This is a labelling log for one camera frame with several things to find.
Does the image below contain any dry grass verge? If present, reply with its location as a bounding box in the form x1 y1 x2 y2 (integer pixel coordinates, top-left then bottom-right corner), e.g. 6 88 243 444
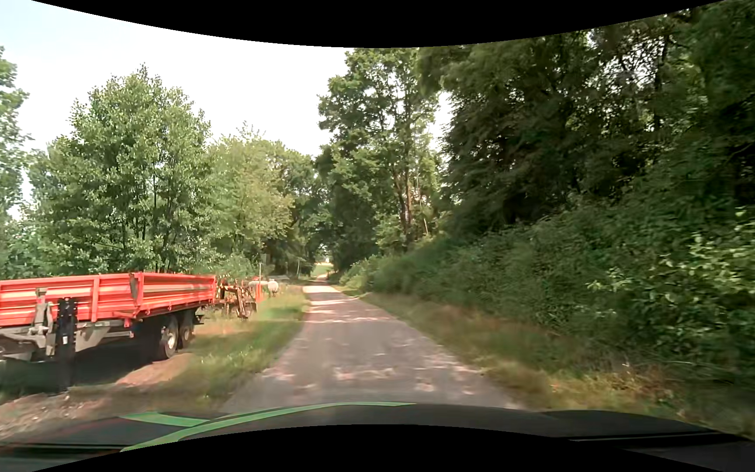
337 282 755 447

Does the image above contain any car's own bonnet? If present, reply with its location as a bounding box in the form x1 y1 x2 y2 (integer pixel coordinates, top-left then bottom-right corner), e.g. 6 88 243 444
0 401 755 472

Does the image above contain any red tipper trailer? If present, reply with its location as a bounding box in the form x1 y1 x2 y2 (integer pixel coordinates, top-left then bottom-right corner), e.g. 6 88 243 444
0 271 218 394

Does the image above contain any rusty farm implement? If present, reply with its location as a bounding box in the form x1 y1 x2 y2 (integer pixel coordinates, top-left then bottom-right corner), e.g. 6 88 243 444
212 278 266 321

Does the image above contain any row of trees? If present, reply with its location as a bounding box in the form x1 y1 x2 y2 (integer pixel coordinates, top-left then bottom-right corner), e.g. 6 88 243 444
0 26 326 284

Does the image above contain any grey asphalt road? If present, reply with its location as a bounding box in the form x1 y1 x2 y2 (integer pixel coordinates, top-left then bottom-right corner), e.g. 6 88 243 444
219 278 524 415

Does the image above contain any grass verge with gravel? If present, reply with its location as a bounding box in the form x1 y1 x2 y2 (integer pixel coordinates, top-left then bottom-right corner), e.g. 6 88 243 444
0 283 312 453

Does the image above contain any wood with bushes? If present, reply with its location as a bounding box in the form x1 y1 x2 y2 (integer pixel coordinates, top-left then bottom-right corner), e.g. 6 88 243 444
315 0 755 394

